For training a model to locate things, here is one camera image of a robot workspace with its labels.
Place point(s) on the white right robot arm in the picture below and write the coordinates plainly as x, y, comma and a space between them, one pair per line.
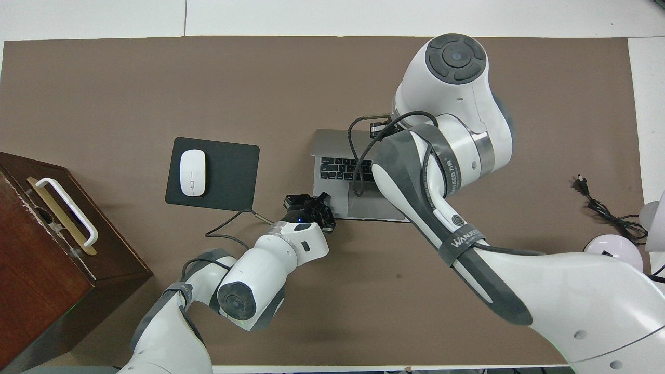
571, 301

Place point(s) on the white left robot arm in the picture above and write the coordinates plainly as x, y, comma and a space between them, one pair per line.
270, 259

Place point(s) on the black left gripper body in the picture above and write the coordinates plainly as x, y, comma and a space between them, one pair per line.
304, 213

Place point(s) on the dark wooden box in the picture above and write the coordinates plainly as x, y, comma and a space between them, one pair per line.
41, 270

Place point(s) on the white desk lamp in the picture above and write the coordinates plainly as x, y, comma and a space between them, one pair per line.
613, 246

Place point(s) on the black mouse pad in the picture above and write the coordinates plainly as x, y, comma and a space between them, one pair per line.
228, 171

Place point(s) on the white computer mouse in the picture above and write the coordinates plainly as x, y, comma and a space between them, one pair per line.
192, 174

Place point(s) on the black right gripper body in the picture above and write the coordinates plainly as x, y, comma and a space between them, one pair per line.
378, 130

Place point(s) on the silver laptop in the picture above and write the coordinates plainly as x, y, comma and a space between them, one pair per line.
332, 143

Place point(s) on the brown table mat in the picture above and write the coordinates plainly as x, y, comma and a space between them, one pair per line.
104, 93

